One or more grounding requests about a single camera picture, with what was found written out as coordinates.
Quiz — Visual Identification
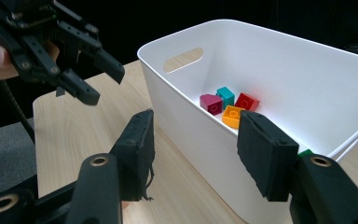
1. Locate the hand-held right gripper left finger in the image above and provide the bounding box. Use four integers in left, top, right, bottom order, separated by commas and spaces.
109, 108, 156, 202

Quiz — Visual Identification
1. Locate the red toy block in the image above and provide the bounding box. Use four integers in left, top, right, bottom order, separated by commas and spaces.
234, 91, 261, 113

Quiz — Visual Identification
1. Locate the dark green toy block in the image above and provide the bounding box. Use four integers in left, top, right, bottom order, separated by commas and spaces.
296, 147, 314, 159

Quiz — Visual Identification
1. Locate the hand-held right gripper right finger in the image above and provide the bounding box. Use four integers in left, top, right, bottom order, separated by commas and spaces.
236, 110, 300, 203

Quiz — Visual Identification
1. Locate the turquoise toy block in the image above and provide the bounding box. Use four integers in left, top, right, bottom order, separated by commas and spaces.
215, 86, 237, 110

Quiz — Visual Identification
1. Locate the white plastic bin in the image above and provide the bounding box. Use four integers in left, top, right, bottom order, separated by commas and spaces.
136, 19, 358, 224

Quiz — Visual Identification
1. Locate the orange toy block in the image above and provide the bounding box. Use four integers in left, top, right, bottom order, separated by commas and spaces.
221, 105, 246, 130

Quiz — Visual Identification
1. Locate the magenta toy block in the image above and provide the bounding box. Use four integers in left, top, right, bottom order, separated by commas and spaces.
199, 93, 225, 117

